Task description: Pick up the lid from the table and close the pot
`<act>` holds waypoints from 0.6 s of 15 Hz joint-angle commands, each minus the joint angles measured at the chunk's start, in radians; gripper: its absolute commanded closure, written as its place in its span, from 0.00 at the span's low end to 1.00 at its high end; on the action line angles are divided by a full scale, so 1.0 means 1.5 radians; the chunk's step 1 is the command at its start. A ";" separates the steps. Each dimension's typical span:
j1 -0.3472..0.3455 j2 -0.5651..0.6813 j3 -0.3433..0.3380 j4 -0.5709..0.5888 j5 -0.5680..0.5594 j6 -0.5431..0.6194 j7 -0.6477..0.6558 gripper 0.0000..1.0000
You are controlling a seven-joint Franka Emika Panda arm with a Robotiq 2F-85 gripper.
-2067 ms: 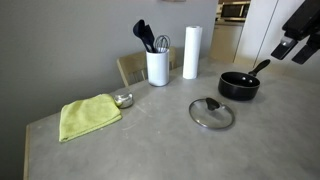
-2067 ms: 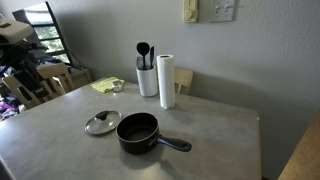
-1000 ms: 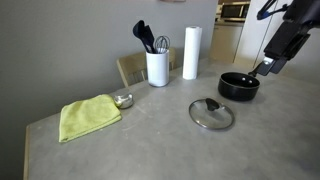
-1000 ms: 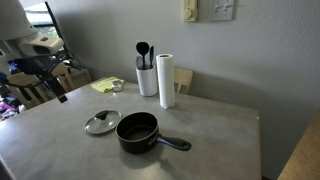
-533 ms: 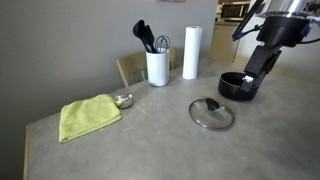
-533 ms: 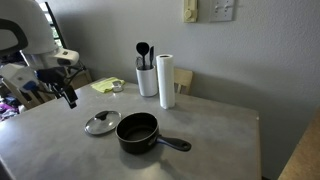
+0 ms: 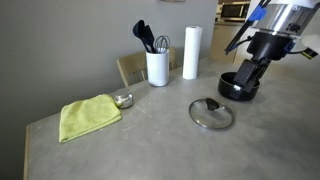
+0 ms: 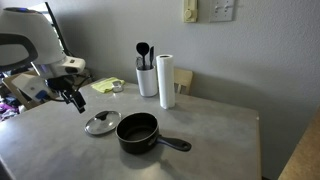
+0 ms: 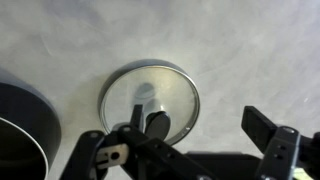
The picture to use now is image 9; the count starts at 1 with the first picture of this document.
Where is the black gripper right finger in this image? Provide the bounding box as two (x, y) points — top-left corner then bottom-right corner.
(241, 105), (320, 180)

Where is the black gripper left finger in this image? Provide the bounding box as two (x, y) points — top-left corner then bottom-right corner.
(59, 104), (219, 180)

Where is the glass lid with black knob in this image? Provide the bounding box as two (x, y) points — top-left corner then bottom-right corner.
(97, 58), (201, 147)

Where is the black saucepan with handle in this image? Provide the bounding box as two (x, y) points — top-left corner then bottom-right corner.
(0, 67), (63, 180)

